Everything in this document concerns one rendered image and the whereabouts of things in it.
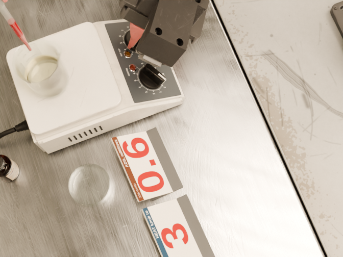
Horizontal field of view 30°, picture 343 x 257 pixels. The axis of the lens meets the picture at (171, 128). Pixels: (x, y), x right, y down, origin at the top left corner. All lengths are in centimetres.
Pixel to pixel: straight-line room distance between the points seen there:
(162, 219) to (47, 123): 19
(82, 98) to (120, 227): 18
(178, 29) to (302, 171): 29
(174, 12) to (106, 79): 15
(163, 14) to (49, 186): 31
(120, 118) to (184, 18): 19
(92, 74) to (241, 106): 21
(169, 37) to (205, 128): 23
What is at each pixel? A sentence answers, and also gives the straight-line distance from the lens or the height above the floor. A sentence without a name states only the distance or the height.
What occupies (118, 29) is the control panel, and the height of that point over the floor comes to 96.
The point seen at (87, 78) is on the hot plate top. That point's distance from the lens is 80.
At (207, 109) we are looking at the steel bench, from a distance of 87.
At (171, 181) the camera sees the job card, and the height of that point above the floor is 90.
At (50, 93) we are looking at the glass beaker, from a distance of 78.
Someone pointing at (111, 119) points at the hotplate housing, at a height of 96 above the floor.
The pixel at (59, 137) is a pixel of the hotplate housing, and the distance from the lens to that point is 81.
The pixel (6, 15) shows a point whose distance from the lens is 63.
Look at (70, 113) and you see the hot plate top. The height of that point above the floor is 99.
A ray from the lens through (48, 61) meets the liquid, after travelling 79.
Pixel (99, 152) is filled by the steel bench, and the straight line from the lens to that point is 86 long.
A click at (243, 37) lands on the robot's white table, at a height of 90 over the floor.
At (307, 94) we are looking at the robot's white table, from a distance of 89.
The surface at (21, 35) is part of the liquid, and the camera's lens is 68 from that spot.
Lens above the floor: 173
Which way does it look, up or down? 75 degrees down
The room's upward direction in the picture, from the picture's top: 10 degrees counter-clockwise
